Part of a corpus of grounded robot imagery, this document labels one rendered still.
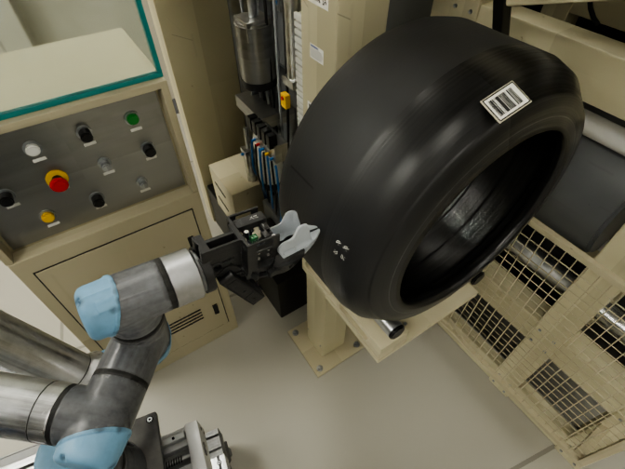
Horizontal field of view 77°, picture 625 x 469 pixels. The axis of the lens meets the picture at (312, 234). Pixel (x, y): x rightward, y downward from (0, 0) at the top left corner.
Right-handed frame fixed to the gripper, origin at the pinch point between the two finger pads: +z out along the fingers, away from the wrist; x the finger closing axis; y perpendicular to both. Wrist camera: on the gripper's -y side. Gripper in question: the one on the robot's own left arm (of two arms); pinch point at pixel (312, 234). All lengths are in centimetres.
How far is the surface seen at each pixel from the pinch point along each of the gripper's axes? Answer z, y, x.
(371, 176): 5.5, 13.8, -5.2
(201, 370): -14, -126, 52
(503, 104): 21.2, 24.3, -11.1
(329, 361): 37, -120, 23
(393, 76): 14.8, 23.3, 3.7
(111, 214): -26, -37, 66
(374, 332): 17.5, -36.4, -6.8
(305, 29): 19.8, 19.8, 35.9
